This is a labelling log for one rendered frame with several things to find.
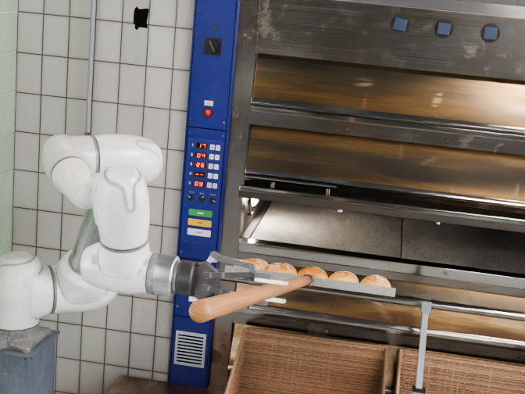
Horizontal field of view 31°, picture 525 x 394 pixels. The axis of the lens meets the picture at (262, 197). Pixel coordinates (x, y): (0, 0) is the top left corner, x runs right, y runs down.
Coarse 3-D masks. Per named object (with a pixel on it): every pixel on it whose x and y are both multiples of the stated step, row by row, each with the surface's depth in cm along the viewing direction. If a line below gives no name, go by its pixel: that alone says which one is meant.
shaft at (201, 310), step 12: (252, 288) 167; (264, 288) 178; (276, 288) 195; (288, 288) 220; (204, 300) 121; (216, 300) 128; (228, 300) 136; (240, 300) 146; (252, 300) 160; (264, 300) 182; (192, 312) 121; (204, 312) 120; (216, 312) 125; (228, 312) 137
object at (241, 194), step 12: (240, 192) 334; (252, 192) 333; (300, 204) 331; (312, 204) 331; (324, 204) 330; (336, 204) 329; (348, 204) 329; (396, 216) 327; (408, 216) 326; (420, 216) 326; (432, 216) 325; (444, 216) 325; (492, 228) 323; (504, 228) 322; (516, 228) 322
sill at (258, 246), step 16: (240, 240) 355; (256, 240) 357; (288, 256) 352; (304, 256) 351; (320, 256) 350; (336, 256) 349; (352, 256) 348; (368, 256) 349; (384, 256) 351; (400, 272) 347; (416, 272) 346; (432, 272) 345; (448, 272) 344; (464, 272) 343; (480, 272) 343; (496, 272) 345
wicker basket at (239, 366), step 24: (264, 336) 357; (288, 336) 356; (312, 336) 355; (240, 360) 352; (264, 360) 356; (288, 360) 355; (312, 360) 354; (336, 360) 353; (360, 360) 352; (384, 360) 344; (240, 384) 357; (264, 384) 356; (312, 384) 354; (336, 384) 353; (360, 384) 352; (384, 384) 332
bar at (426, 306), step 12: (300, 288) 314; (312, 288) 314; (324, 288) 313; (372, 300) 312; (384, 300) 311; (396, 300) 310; (408, 300) 310; (420, 300) 310; (432, 300) 310; (456, 312) 309; (468, 312) 308; (480, 312) 307; (492, 312) 306; (504, 312) 306; (516, 312) 306; (420, 336) 304; (420, 348) 302; (420, 360) 300; (420, 372) 298; (420, 384) 296
